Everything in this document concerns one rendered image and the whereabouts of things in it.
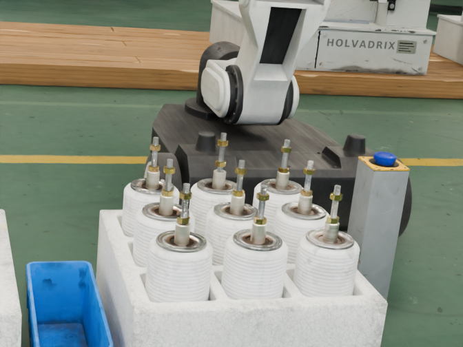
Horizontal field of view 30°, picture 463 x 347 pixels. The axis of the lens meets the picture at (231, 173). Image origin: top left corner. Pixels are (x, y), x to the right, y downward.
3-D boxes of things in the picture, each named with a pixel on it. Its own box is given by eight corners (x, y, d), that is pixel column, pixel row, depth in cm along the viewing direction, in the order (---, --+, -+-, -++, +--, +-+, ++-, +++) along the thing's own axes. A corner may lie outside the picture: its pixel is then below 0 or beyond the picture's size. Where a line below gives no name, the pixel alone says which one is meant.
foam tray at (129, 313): (94, 299, 161) (99, 208, 156) (290, 292, 172) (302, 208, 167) (127, 422, 126) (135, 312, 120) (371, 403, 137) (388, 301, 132)
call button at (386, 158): (368, 161, 156) (370, 151, 155) (388, 162, 157) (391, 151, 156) (377, 169, 152) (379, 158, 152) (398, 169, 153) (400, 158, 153)
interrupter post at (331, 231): (318, 239, 134) (321, 220, 133) (330, 237, 136) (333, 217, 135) (328, 245, 133) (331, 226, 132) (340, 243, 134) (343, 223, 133)
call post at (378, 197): (333, 310, 167) (357, 158, 157) (367, 309, 169) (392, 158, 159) (348, 329, 160) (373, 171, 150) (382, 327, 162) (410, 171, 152)
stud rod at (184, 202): (180, 233, 126) (184, 185, 124) (178, 230, 127) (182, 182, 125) (186, 233, 127) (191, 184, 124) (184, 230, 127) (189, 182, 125)
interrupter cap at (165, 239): (184, 230, 133) (184, 226, 132) (217, 248, 127) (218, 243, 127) (145, 240, 127) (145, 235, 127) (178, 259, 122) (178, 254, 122)
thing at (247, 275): (209, 355, 133) (220, 247, 127) (221, 326, 142) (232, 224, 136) (270, 367, 131) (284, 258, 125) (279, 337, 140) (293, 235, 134)
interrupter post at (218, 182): (223, 192, 151) (225, 174, 150) (209, 189, 151) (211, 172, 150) (226, 187, 153) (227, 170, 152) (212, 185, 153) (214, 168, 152)
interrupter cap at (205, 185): (235, 199, 148) (235, 195, 148) (192, 192, 149) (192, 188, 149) (242, 185, 155) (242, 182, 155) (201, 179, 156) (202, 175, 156)
